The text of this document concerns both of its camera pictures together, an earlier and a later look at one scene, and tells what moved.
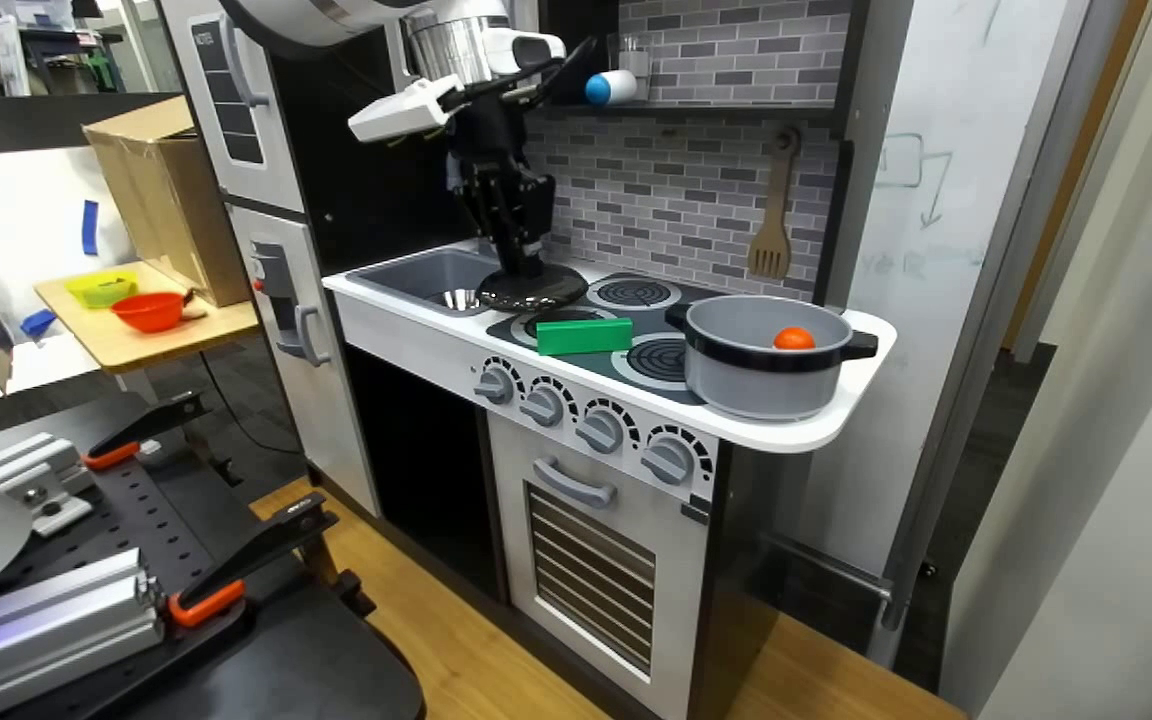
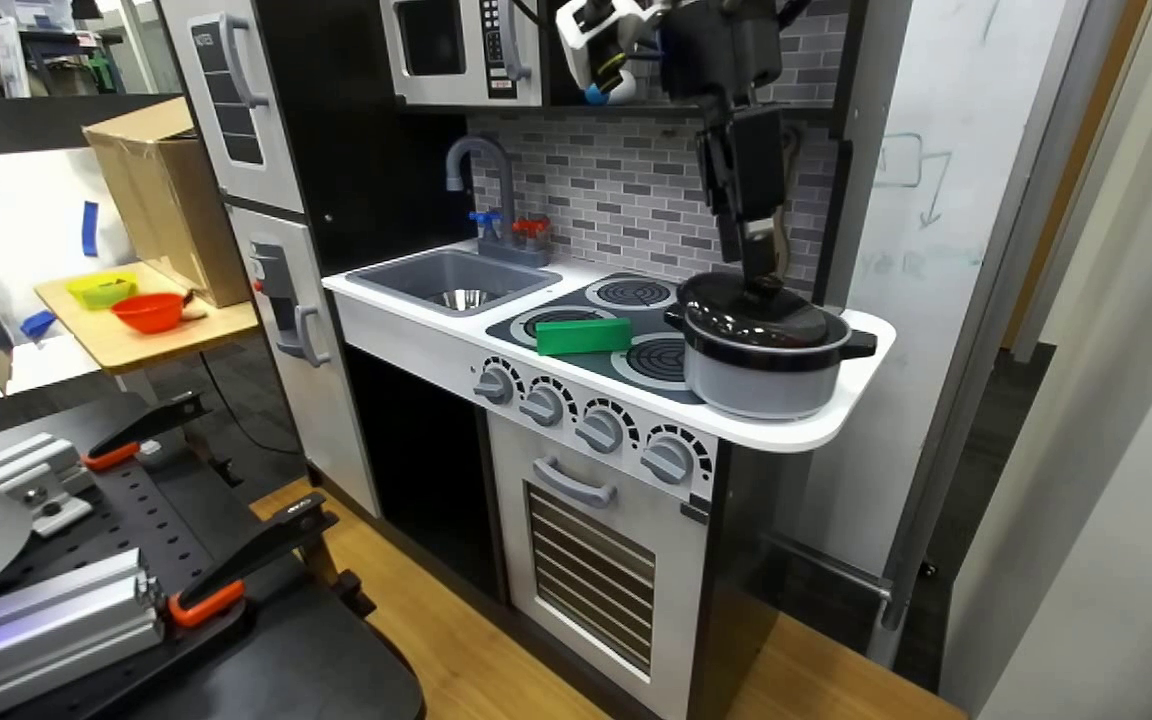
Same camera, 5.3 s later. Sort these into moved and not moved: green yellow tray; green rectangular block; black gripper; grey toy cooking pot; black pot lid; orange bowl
Moved: black pot lid; black gripper
Not moved: green rectangular block; orange bowl; grey toy cooking pot; green yellow tray
